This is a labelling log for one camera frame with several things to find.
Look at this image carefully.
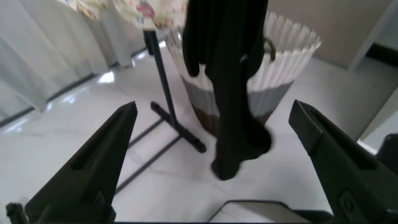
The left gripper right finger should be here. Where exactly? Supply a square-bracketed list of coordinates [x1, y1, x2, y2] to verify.
[288, 99, 398, 223]

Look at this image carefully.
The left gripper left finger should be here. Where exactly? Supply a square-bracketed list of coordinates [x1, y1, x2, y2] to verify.
[24, 101, 139, 223]

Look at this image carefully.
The black garment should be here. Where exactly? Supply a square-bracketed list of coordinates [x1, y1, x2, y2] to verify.
[182, 0, 274, 182]

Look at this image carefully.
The cream printed garment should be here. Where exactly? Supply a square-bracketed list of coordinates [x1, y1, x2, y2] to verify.
[65, 0, 189, 31]

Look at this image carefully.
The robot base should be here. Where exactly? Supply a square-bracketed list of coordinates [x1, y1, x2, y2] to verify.
[5, 133, 398, 224]

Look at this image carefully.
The black clothes rack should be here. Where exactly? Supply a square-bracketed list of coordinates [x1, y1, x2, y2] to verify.
[114, 29, 208, 194]

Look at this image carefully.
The white laundry basket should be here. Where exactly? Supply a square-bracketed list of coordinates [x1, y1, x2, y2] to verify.
[166, 11, 323, 138]

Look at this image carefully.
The white curtain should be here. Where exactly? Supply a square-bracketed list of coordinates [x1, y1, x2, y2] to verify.
[0, 0, 147, 121]

